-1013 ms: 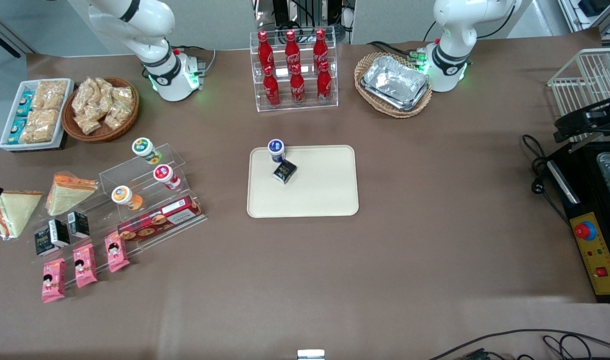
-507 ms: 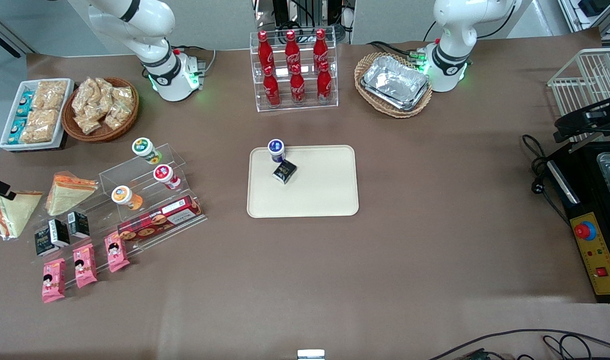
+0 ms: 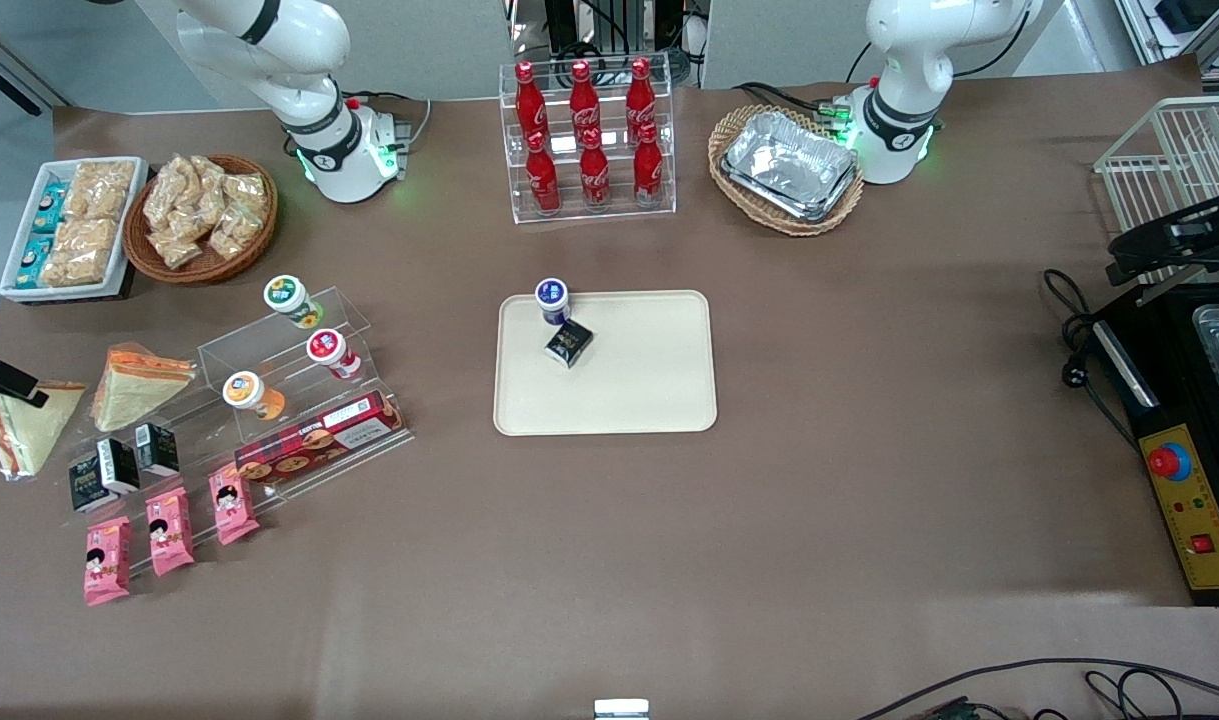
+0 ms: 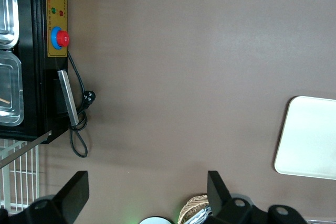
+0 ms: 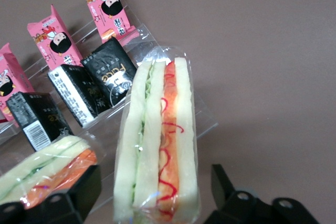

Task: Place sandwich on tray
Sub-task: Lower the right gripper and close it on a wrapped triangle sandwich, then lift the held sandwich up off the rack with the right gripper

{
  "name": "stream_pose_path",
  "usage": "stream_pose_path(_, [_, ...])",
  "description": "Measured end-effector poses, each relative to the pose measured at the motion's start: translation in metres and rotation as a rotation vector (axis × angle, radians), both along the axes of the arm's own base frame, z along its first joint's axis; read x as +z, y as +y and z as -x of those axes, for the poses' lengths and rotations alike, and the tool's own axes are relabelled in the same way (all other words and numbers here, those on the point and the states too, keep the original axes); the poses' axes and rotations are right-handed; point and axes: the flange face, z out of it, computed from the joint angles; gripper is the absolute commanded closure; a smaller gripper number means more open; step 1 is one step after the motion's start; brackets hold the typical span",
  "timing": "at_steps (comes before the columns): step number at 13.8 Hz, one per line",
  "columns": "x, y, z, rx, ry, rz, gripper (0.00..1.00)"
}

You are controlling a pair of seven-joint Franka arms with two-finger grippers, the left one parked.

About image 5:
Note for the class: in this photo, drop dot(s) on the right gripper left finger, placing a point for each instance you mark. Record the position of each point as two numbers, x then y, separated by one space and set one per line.
52 208

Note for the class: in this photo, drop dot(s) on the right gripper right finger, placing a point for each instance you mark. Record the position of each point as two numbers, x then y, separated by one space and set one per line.
246 208

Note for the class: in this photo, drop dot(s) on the triangular sandwich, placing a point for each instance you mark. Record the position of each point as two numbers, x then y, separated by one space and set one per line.
149 129
39 163

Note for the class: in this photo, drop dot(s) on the small black carton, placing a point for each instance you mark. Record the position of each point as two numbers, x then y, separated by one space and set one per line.
110 72
76 93
36 119

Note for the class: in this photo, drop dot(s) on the clear acrylic stepped stand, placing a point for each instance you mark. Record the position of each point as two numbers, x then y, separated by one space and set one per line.
202 121

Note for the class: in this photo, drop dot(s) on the pink cartoon snack packet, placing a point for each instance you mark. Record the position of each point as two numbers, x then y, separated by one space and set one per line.
13 77
107 6
55 40

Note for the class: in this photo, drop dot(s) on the brown table cover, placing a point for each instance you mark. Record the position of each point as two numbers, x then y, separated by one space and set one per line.
262 51

